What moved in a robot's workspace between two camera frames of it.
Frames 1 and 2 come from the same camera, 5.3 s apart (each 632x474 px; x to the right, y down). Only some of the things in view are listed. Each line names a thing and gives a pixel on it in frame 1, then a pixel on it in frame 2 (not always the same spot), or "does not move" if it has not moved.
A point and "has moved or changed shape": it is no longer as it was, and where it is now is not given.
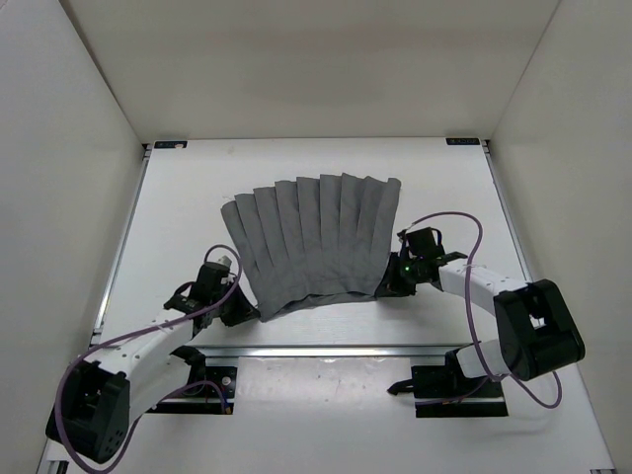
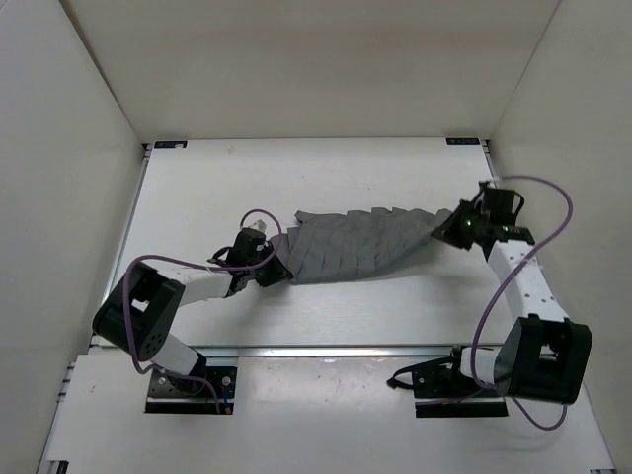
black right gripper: x=390 y=284 to x=445 y=231
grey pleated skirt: x=314 y=235 has moved or changed shape
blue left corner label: x=170 y=144 does not move
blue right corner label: x=462 y=141 does not move
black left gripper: x=245 y=310 to x=277 y=273
